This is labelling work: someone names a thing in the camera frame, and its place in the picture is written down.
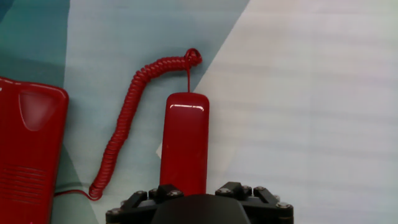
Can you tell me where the red telephone base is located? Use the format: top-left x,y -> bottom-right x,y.
0,76 -> 70,224

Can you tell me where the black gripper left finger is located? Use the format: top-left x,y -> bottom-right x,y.
105,184 -> 184,224

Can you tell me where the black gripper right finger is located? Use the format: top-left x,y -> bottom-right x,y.
215,182 -> 294,224

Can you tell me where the red phone cord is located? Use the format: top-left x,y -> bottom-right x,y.
54,48 -> 203,202

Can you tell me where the red telephone handset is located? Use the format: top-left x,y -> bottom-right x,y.
159,91 -> 210,196

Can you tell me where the blue green white tablecloth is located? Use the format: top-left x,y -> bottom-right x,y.
0,0 -> 398,224

